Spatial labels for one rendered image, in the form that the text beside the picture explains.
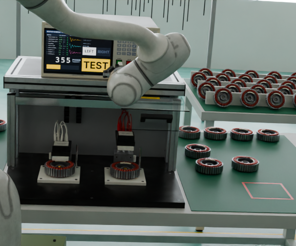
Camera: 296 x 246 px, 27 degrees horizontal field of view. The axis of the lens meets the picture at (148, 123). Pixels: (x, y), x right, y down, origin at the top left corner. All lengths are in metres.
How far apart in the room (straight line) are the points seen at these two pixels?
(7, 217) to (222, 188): 1.02
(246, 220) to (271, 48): 6.97
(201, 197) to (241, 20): 6.73
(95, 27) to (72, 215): 0.69
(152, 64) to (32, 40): 6.90
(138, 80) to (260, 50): 7.17
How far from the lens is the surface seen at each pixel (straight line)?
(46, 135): 2.52
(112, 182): 2.23
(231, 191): 2.32
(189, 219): 2.11
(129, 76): 1.84
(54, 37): 2.31
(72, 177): 2.26
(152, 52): 1.81
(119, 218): 2.09
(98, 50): 2.31
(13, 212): 1.57
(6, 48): 8.75
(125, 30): 1.74
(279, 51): 9.05
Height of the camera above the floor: 1.60
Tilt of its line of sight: 16 degrees down
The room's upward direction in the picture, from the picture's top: 4 degrees clockwise
